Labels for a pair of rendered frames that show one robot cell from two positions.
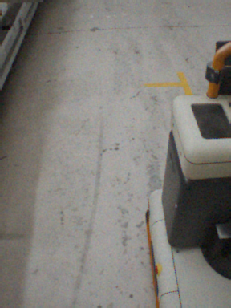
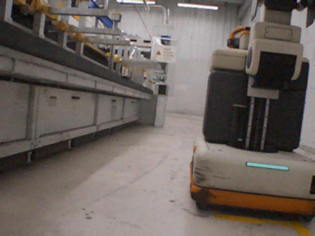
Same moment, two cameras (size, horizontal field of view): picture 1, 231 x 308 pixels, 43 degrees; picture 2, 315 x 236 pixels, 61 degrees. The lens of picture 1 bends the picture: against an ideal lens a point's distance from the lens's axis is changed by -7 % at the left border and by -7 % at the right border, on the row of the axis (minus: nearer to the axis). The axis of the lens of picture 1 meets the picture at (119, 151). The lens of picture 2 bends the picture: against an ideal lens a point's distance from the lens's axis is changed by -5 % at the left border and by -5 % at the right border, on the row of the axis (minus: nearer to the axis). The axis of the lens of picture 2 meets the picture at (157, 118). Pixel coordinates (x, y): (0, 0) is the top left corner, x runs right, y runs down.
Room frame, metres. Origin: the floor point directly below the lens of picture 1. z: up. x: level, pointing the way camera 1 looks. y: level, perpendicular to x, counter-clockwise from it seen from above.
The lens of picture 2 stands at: (-1.03, -0.11, 0.47)
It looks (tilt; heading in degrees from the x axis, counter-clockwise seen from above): 3 degrees down; 8
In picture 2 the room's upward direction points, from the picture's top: 6 degrees clockwise
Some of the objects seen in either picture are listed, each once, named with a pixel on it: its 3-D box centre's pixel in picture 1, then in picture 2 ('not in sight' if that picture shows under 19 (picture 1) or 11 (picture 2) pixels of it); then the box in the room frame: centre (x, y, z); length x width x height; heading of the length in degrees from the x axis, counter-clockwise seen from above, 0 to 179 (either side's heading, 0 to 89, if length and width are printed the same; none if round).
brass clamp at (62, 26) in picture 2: not in sight; (65, 28); (0.37, 0.64, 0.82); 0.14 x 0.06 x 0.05; 2
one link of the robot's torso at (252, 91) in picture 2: not in sight; (282, 72); (0.35, -0.50, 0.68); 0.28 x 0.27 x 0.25; 91
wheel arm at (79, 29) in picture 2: not in sight; (82, 30); (0.40, 0.55, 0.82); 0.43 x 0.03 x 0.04; 92
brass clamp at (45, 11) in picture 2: not in sight; (43, 9); (0.12, 0.63, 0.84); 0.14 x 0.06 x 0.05; 2
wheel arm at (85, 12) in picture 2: not in sight; (63, 11); (0.15, 0.54, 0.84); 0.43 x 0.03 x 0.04; 92
